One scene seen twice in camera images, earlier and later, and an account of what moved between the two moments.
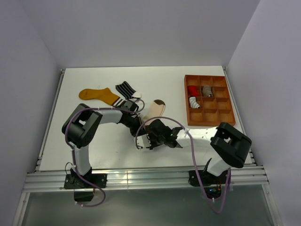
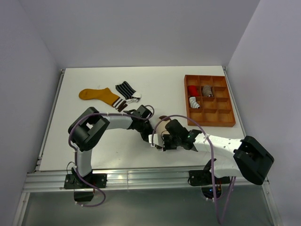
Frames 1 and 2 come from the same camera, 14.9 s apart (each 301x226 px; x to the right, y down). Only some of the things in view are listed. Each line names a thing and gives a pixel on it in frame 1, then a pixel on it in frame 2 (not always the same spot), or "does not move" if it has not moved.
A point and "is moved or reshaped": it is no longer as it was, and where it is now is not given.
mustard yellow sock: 105,94 does not move
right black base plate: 207,180 does not move
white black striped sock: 193,103 does not move
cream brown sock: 155,109 is moved or reshaped
